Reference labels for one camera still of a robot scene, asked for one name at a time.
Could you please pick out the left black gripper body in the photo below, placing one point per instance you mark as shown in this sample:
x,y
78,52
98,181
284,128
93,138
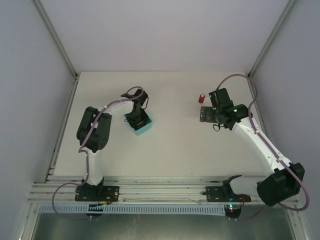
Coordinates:
x,y
139,120

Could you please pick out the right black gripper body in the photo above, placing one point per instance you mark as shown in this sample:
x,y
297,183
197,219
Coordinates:
x,y
208,114

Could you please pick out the teal plastic bin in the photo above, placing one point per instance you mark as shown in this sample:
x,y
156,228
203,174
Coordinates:
x,y
143,129

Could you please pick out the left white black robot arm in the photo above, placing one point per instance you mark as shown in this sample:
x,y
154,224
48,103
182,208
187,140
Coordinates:
x,y
93,134

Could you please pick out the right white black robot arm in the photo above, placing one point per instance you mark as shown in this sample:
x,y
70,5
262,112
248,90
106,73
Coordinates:
x,y
280,177

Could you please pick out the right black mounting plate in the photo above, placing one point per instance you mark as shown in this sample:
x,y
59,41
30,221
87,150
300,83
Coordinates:
x,y
217,193

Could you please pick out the black mounting plate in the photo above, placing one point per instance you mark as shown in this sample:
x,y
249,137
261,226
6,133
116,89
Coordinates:
x,y
102,193
217,193

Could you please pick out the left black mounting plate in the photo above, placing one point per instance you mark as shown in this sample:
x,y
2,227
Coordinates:
x,y
102,193

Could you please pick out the right aluminium table edge rail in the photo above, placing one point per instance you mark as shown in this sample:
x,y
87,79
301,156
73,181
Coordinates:
x,y
253,86

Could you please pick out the aluminium table edge rail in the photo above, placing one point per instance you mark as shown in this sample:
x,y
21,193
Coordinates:
x,y
62,126
253,86

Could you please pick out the white slotted cable duct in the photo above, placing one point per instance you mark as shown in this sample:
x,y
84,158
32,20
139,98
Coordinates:
x,y
153,209

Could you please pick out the left aluminium table edge rail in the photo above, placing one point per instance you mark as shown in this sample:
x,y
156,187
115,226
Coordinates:
x,y
62,126

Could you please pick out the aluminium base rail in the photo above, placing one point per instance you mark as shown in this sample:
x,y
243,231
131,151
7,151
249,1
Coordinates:
x,y
138,190

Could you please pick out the right aluminium frame post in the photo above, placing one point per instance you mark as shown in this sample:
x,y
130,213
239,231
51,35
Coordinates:
x,y
276,29

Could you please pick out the aluminium frame post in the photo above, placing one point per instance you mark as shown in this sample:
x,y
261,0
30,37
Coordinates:
x,y
276,29
55,37

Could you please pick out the left aluminium frame post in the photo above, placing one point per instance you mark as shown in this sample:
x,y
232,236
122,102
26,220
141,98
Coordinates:
x,y
55,37

